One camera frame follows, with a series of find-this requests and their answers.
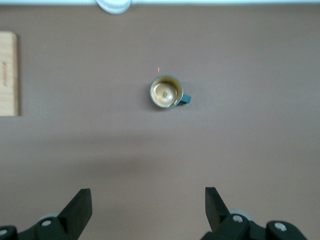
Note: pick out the white tape roll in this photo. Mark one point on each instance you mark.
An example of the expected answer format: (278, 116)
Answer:
(113, 6)

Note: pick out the dark green mug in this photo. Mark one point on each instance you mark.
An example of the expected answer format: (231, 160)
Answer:
(165, 92)

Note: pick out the bamboo cutting board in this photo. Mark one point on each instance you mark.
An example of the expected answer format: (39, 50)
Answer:
(8, 75)

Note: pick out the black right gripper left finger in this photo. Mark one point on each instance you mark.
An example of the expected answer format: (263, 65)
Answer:
(75, 212)

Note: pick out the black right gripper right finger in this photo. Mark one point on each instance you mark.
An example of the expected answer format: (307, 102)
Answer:
(220, 215)

